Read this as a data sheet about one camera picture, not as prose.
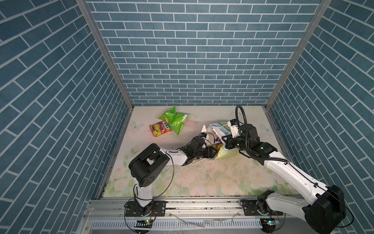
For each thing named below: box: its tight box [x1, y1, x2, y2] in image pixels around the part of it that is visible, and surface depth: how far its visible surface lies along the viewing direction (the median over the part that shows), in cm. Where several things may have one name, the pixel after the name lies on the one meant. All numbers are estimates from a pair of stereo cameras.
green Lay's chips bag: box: [157, 105, 190, 136], surface depth 105 cm
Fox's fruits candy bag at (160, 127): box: [149, 120, 172, 138], surface depth 104 cm
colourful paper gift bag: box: [200, 121, 240, 160], surface depth 82 cm
